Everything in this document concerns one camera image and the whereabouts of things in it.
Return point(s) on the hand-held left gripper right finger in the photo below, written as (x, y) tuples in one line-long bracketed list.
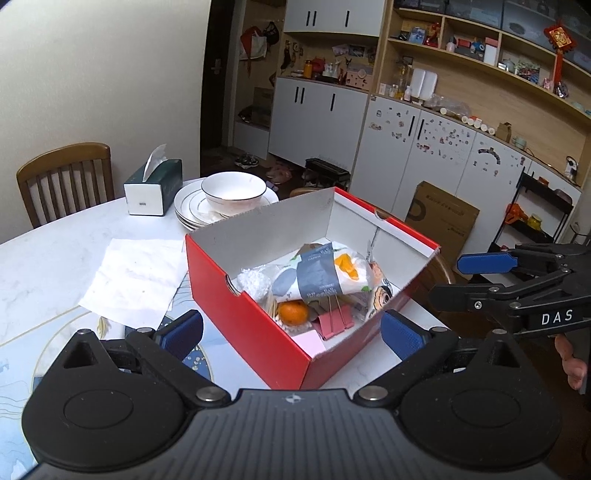
[(400, 334)]

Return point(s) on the dark sneakers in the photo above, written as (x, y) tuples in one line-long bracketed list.
[(245, 160)]

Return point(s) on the dark door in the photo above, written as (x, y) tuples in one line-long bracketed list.
[(221, 69)]

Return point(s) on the lower white cabinet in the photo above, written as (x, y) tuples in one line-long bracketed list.
[(318, 120)]

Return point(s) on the grey white tissue pack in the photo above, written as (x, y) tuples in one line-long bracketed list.
[(318, 277)]

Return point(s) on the red white hanging bag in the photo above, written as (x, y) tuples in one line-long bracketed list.
[(253, 46)]

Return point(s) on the pink slippers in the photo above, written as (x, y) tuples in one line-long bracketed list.
[(279, 173)]

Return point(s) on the black hanging cap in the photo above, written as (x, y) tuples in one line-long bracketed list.
[(271, 32)]

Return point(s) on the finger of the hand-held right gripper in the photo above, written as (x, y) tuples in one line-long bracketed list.
[(485, 264), (461, 297)]

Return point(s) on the black low rack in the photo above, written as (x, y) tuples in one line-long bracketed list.
[(328, 168)]

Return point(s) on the clear bag of white beads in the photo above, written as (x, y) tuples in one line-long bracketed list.
[(254, 281)]

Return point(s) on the red cardboard box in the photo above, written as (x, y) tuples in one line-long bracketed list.
[(249, 332)]

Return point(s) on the green white tissue box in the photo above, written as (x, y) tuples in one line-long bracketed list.
[(147, 198)]

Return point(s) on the wooden wall shelving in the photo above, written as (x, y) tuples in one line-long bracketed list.
[(480, 87)]

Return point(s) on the person's right hand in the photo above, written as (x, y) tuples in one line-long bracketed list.
[(575, 369)]

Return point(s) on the white gold-rimmed plate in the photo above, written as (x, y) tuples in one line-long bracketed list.
[(196, 227)]

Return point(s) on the upper white cabinet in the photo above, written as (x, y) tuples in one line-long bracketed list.
[(332, 16)]

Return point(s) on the pale pink block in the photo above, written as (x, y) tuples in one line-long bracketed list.
[(308, 345)]

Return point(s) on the red knot ornament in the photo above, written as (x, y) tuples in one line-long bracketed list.
[(560, 37)]

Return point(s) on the tangerine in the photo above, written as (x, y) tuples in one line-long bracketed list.
[(293, 313)]

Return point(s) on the brown cardboard box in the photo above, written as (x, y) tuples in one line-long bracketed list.
[(443, 217)]

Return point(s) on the white paper sheet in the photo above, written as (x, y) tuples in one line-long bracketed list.
[(134, 281)]

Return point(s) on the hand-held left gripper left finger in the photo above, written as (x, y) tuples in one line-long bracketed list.
[(182, 333)]

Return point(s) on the pink binder clip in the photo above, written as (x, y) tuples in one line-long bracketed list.
[(334, 325)]

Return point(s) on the white cabinet with stickers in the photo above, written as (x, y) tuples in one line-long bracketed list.
[(443, 147)]

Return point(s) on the white bowl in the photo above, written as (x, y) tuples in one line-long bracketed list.
[(233, 191)]

